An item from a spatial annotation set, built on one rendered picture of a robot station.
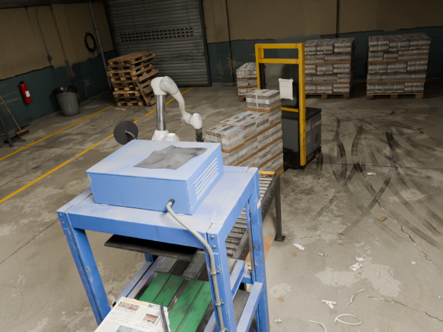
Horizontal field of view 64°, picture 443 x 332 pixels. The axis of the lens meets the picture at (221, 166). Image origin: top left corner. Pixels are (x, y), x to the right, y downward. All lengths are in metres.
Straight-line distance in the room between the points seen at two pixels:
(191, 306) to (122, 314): 0.48
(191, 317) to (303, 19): 9.17
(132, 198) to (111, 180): 0.14
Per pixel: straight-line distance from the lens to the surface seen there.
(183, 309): 2.35
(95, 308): 2.51
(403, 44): 8.83
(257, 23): 10.82
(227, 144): 4.15
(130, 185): 1.85
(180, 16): 11.63
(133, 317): 2.04
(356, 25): 10.43
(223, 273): 1.76
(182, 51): 11.77
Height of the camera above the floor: 2.49
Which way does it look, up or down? 25 degrees down
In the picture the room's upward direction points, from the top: 7 degrees counter-clockwise
